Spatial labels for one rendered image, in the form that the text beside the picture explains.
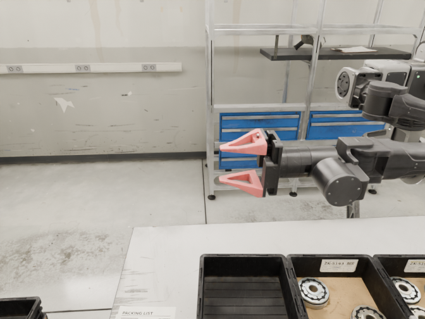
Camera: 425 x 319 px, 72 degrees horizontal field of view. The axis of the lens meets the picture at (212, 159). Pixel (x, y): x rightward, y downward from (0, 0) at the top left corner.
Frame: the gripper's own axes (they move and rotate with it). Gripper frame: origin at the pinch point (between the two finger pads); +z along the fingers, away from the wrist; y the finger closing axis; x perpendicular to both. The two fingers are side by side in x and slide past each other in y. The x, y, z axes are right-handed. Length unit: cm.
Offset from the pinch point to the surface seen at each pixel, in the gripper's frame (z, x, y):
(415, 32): -171, 191, -5
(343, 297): -44, 16, 62
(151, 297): 23, 31, 76
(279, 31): -63, 194, -5
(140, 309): 27, 26, 75
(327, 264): -40, 25, 56
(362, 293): -51, 17, 62
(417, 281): -73, 21, 62
